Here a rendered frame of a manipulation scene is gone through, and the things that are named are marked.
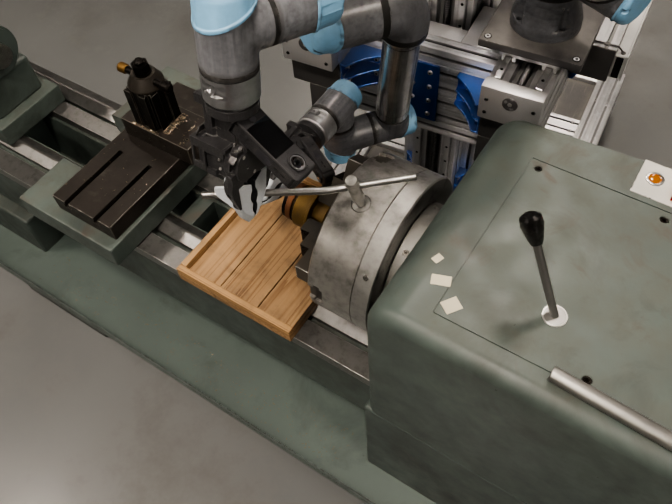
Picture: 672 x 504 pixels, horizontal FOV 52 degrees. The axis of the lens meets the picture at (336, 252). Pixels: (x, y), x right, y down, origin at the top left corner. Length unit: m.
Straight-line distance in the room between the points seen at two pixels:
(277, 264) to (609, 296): 0.73
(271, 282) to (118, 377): 1.12
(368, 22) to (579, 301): 0.58
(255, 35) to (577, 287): 0.57
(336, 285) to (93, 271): 1.03
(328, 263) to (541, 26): 0.70
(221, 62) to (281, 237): 0.76
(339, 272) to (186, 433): 1.29
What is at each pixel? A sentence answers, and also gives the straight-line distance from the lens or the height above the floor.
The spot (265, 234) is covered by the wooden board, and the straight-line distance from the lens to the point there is 1.56.
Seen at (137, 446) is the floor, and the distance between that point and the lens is 2.37.
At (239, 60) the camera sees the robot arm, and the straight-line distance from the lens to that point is 0.84.
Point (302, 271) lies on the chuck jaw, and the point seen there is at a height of 1.09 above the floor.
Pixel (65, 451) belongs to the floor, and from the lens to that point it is 2.45.
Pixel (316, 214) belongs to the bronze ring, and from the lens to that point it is 1.29.
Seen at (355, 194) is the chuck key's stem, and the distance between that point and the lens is 1.08.
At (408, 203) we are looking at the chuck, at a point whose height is 1.24.
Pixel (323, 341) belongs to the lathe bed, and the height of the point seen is 0.86.
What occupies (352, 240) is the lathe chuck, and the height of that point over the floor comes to 1.20.
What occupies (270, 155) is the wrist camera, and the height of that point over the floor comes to 1.47.
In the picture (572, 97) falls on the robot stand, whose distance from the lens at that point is 2.90.
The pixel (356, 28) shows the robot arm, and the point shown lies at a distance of 1.24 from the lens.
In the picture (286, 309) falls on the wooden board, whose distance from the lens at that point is 1.44.
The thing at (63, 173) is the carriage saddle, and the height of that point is 0.93.
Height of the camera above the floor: 2.12
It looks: 55 degrees down
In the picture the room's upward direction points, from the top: 6 degrees counter-clockwise
